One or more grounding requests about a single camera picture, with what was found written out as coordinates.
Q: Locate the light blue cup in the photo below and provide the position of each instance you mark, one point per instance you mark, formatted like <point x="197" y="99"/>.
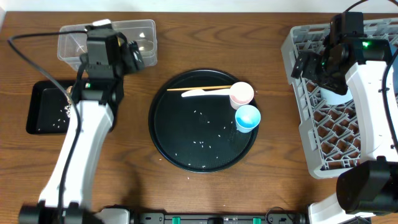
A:
<point x="247" y="117"/>

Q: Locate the round black serving tray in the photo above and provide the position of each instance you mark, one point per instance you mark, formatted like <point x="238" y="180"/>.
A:
<point x="198" y="133"/>

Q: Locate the wooden chopstick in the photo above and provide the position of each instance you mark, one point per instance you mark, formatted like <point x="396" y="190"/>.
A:
<point x="200" y="88"/>

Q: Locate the grey dishwasher rack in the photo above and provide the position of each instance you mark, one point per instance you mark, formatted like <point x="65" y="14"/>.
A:
<point x="330" y="133"/>

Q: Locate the white tissue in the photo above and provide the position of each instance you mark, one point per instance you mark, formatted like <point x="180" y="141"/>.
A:
<point x="103" y="22"/>

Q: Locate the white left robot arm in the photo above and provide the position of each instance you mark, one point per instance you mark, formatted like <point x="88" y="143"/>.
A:
<point x="94" y="100"/>

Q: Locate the pink cup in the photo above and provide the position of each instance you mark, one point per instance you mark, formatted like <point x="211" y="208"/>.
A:
<point x="240" y="93"/>

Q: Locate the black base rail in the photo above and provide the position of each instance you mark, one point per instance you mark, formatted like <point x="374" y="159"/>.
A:
<point x="269" y="218"/>

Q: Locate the black rectangular waste tray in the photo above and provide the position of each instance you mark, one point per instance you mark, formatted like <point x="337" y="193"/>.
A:
<point x="45" y="99"/>

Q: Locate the light blue small bowl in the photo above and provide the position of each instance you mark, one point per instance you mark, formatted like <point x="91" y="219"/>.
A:
<point x="332" y="98"/>

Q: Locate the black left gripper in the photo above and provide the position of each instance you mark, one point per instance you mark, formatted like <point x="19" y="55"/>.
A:
<point x="133" y="56"/>

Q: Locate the white plastic spoon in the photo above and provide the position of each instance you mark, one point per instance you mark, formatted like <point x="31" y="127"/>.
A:
<point x="201" y="92"/>

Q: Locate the clear plastic bin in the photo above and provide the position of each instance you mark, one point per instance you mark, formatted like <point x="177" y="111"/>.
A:
<point x="71" y="46"/>

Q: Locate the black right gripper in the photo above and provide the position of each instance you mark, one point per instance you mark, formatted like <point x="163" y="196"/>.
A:
<point x="303" y="66"/>

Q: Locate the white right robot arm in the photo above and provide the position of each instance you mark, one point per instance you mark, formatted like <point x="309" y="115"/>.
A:
<point x="370" y="188"/>

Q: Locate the brown food scrap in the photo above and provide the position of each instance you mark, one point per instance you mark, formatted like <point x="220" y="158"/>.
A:
<point x="69" y="90"/>

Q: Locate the pile of rice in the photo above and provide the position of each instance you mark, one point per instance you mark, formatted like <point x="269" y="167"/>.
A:
<point x="62" y="117"/>

